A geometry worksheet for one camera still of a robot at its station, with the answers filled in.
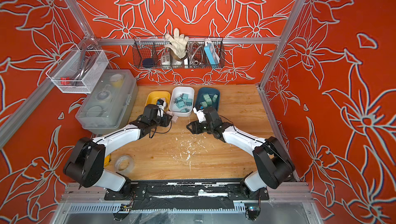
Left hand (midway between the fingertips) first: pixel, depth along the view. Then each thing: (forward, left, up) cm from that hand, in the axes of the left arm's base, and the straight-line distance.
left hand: (169, 115), depth 91 cm
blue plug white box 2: (+17, -10, -8) cm, 21 cm away
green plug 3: (+21, -28, -6) cm, 36 cm away
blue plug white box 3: (+22, -6, -7) cm, 24 cm away
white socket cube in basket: (+26, +4, +20) cm, 33 cm away
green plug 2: (+22, -23, -8) cm, 33 cm away
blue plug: (+9, -8, -7) cm, 14 cm away
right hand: (-8, -12, +2) cm, 15 cm away
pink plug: (+1, -3, -5) cm, 6 cm away
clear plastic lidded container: (+2, +38, +2) cm, 38 cm away
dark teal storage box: (+22, -17, -7) cm, 29 cm away
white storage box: (+25, +1, -7) cm, 26 cm away
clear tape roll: (-28, +16, -8) cm, 34 cm away
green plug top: (+19, -24, -7) cm, 32 cm away
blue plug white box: (+14, -5, -6) cm, 16 cm away
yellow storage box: (+20, +17, -7) cm, 27 cm away
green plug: (+17, -21, -8) cm, 28 cm away
